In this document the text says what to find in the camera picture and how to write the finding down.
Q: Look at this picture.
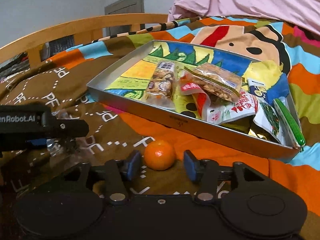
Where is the clear nut bar packet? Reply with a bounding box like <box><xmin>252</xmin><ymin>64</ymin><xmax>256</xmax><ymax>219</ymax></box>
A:
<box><xmin>144</xmin><ymin>61</ymin><xmax>176</xmax><ymax>110</ymax></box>

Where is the colourful cartoon bed blanket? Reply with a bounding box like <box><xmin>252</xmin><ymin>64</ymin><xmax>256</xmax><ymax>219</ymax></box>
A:
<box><xmin>1</xmin><ymin>17</ymin><xmax>319</xmax><ymax>239</ymax></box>

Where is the orange mandarin fruit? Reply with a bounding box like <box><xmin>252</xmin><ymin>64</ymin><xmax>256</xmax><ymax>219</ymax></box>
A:
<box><xmin>144</xmin><ymin>140</ymin><xmax>176</xmax><ymax>171</ymax></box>

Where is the gold foil snack packet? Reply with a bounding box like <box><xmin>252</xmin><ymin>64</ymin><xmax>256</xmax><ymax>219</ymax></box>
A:
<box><xmin>220</xmin><ymin>118</ymin><xmax>277</xmax><ymax>142</ymax></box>

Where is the metal tray with dinosaur picture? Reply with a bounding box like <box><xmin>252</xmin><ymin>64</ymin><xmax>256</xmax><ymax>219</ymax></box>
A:
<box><xmin>87</xmin><ymin>40</ymin><xmax>305</xmax><ymax>159</ymax></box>

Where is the striped brown tan pole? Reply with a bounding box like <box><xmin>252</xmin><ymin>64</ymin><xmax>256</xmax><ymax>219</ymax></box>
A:
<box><xmin>91</xmin><ymin>16</ymin><xmax>202</xmax><ymax>43</ymax></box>

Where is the white green vegetable snack packet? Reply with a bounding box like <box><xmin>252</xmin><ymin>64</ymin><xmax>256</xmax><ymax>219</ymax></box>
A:
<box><xmin>206</xmin><ymin>89</ymin><xmax>286</xmax><ymax>145</ymax></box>

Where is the grey door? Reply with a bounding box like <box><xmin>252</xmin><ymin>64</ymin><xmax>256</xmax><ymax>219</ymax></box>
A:
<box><xmin>104</xmin><ymin>0</ymin><xmax>144</xmax><ymax>36</ymax></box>

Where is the wooden bed rail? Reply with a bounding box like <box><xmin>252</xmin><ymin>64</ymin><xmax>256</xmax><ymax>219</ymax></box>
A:
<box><xmin>1</xmin><ymin>13</ymin><xmax>168</xmax><ymax>66</ymax></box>

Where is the clear oat cracker packet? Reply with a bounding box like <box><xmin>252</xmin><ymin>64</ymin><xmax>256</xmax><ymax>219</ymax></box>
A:
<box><xmin>184</xmin><ymin>63</ymin><xmax>242</xmax><ymax>102</ymax></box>

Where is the black crate with hat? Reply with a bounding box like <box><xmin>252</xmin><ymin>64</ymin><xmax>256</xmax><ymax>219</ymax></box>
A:
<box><xmin>49</xmin><ymin>35</ymin><xmax>75</xmax><ymax>56</ymax></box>

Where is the green pen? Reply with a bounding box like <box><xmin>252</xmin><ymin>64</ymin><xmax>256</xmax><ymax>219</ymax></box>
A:
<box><xmin>273</xmin><ymin>99</ymin><xmax>306</xmax><ymax>151</ymax></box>

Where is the orange tofu snack packet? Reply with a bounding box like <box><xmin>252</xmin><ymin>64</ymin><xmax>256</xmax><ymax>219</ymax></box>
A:
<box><xmin>179</xmin><ymin>70</ymin><xmax>211</xmax><ymax>121</ymax></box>

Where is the pink bed sheet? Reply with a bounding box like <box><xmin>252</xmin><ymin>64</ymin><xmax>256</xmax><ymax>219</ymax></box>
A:
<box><xmin>168</xmin><ymin>0</ymin><xmax>319</xmax><ymax>34</ymax></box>

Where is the blue calcium tube packet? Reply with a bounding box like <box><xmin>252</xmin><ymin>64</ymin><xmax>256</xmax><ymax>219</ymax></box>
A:
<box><xmin>247</xmin><ymin>79</ymin><xmax>268</xmax><ymax>103</ymax></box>

